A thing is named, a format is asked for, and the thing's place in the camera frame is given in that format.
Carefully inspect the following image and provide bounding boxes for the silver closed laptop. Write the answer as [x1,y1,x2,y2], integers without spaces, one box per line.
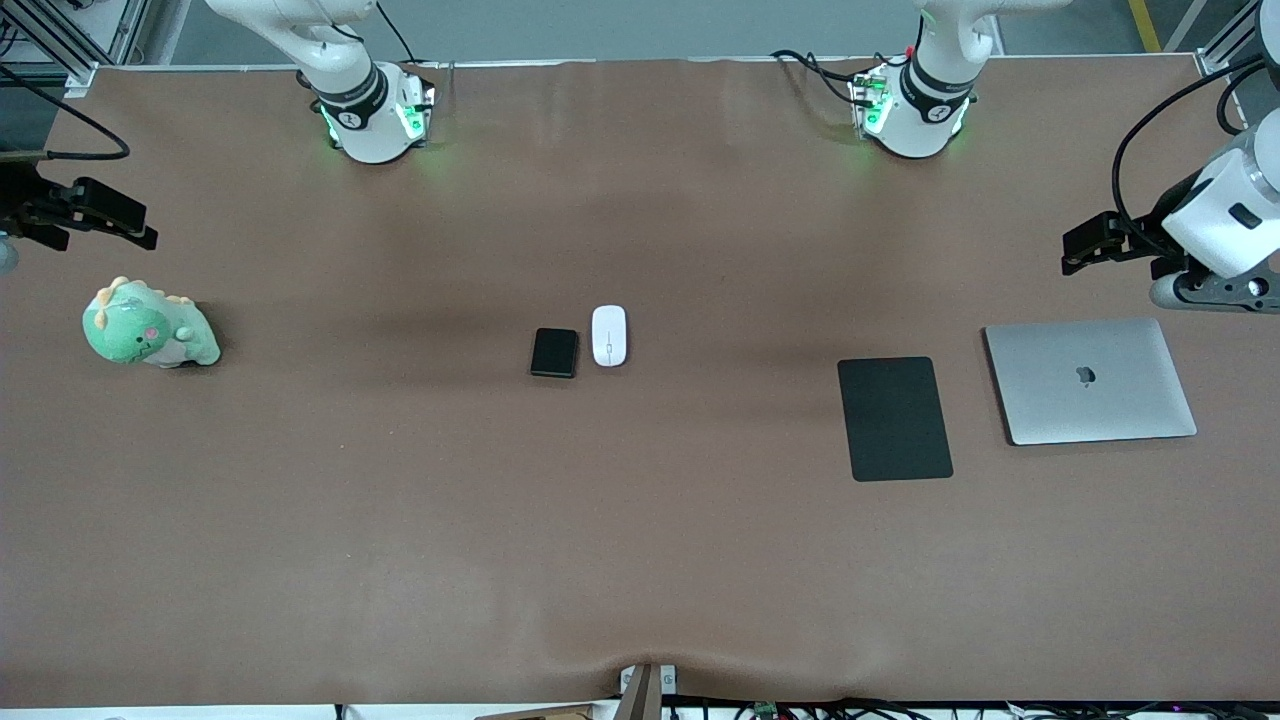
[983,318,1199,447]

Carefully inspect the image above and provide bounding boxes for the black left base cables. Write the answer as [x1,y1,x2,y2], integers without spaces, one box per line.
[770,48,881,111]

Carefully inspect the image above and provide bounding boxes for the brown table cover mat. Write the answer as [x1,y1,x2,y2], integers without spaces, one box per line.
[0,55,1280,707]

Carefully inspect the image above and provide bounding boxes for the white computer mouse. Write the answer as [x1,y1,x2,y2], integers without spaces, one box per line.
[591,305,629,368]

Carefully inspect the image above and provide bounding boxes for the black mouse pad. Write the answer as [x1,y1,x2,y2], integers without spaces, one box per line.
[837,356,955,483]

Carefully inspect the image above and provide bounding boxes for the aluminium frame post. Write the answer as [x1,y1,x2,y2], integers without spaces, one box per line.
[1195,0,1280,76]
[0,0,151,98]

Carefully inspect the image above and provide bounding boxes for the green dinosaur plush toy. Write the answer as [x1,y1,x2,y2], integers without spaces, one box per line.
[82,276,223,369]

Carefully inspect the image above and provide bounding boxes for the black right base cable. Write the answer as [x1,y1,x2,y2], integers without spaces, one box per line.
[375,0,421,66]

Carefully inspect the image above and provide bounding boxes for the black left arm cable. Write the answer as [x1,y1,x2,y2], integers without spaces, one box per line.
[1112,55,1280,236]

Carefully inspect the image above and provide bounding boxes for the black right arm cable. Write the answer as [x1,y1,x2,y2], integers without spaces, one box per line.
[0,65,132,161]

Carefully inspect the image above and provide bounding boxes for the black phone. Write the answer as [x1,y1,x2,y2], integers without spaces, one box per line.
[529,327,580,380]

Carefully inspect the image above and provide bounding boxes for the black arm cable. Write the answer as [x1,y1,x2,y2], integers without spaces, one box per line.
[0,65,132,161]
[1112,55,1280,236]

